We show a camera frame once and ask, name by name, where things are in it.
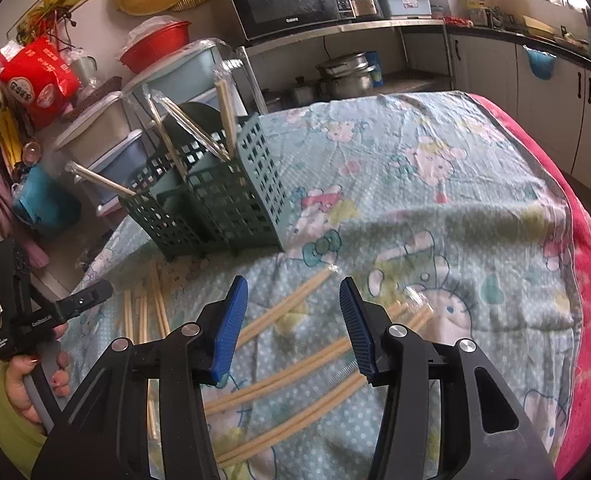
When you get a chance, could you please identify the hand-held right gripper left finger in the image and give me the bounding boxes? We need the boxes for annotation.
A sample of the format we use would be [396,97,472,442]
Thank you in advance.
[30,276,249,480]

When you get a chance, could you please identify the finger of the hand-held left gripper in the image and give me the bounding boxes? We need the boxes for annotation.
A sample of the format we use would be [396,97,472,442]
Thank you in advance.
[50,279,114,325]

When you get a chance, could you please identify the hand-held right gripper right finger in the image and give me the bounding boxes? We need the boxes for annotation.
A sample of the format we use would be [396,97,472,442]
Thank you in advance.
[339,277,556,480]

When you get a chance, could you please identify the group of wooden chopsticks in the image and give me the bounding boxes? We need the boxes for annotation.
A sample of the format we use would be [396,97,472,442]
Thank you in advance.
[122,262,435,467]

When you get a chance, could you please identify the wooden chopstick pair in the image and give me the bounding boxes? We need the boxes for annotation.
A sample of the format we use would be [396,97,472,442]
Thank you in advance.
[163,96,231,161]
[64,160,137,199]
[143,85,189,181]
[214,60,240,157]

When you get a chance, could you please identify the green plastic utensil basket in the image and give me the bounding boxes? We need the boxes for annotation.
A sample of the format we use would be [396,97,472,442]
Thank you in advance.
[118,102,287,262]

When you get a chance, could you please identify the person's left forearm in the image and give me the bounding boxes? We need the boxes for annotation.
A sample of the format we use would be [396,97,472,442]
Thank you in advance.
[0,382,47,480]

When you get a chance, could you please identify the person's left hand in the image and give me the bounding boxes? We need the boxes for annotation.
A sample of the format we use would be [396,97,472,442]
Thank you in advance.
[3,324,72,425]

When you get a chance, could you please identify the blue hanging bag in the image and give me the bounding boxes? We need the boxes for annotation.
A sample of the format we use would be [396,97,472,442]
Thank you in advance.
[12,165,82,237]

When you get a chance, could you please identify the cartoon printed tablecloth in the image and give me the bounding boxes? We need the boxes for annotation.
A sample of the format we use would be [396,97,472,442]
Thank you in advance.
[68,91,583,480]

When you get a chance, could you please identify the plastic drawer tower beige top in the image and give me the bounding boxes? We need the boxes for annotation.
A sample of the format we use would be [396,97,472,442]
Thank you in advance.
[53,91,149,217]

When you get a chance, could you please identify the yellow hanging cloths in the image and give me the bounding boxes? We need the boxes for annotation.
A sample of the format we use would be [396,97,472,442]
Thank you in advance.
[0,85,24,171]

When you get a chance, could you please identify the wicker basket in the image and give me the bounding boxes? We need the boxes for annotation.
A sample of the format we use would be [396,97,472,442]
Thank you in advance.
[63,76,123,122]

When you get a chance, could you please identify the red printed shopping bag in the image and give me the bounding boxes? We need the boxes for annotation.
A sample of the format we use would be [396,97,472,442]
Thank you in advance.
[0,35,83,131]

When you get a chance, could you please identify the metal cup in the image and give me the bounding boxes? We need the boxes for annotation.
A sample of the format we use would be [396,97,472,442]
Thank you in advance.
[70,55,99,89]

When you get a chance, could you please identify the pink fleece blanket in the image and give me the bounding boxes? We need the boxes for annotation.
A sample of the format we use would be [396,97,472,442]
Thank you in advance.
[468,91,591,472]

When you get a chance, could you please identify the small steel pot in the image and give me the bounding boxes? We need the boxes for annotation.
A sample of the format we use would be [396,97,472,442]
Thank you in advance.
[286,77,319,107]

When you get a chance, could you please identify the stacked steel pots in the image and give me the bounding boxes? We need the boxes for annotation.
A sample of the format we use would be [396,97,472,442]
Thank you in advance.
[315,52,377,101]

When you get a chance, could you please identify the plastic drawer tower blue top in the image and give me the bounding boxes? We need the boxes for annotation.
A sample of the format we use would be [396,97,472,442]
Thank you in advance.
[123,39,251,131]

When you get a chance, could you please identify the red plastic basin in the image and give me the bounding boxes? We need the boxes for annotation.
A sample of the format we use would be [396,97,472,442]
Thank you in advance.
[120,21,191,75]

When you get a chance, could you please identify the white kitchen cabinets with counter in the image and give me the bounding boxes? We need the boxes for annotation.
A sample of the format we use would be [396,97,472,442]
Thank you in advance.
[445,22,591,196]

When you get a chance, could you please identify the white plastic bag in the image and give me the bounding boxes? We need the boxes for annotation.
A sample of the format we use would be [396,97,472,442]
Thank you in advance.
[128,16,176,51]

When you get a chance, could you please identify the metal shelf rack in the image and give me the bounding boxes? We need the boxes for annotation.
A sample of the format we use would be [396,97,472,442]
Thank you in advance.
[236,17,454,112]

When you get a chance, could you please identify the blue hanging cabinet bin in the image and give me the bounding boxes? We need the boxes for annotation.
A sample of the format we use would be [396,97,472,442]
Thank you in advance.
[522,45,559,81]

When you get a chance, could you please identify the blue dish rack box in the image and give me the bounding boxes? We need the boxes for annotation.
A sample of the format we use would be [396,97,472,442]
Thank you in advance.
[375,0,434,20]

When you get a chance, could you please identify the black microwave oven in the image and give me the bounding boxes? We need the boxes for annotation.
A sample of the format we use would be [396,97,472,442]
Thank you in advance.
[224,0,354,44]

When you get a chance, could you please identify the fruit wall poster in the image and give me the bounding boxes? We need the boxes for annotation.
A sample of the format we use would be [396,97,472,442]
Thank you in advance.
[18,0,107,42]

